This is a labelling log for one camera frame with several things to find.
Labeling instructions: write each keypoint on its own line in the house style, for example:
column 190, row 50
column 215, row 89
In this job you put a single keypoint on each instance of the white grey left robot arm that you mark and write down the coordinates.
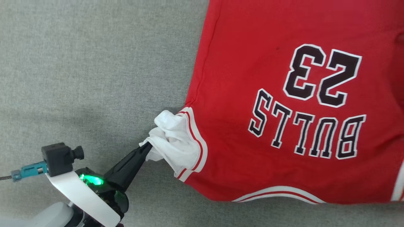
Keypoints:
column 47, row 217

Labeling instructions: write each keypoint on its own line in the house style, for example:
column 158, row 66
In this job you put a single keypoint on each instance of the red Bulls 23 jersey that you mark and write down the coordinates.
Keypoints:
column 252, row 151

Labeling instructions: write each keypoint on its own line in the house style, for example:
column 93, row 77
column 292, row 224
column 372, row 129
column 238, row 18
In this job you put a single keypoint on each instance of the grey fabric sofa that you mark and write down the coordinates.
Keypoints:
column 79, row 63

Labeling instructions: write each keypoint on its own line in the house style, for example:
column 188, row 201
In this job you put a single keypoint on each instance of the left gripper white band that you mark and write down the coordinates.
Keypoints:
column 79, row 192

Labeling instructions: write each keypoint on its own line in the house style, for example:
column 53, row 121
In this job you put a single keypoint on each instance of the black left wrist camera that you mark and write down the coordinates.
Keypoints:
column 56, row 159

